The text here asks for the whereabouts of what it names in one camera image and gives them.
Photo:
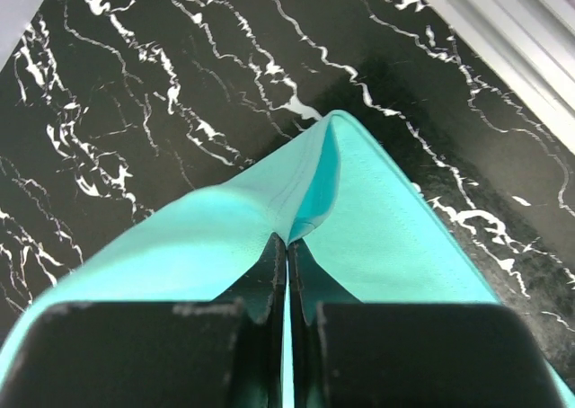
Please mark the black marble pattern mat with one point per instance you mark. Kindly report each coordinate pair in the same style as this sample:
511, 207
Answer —
111, 109

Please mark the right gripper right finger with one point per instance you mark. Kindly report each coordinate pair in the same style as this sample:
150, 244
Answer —
348, 353

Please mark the right aluminium frame post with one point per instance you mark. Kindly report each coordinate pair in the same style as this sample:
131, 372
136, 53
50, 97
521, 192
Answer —
530, 44

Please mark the teal t shirt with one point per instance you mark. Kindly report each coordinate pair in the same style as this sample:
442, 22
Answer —
333, 188

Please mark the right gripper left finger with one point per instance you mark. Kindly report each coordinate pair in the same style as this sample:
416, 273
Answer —
221, 353

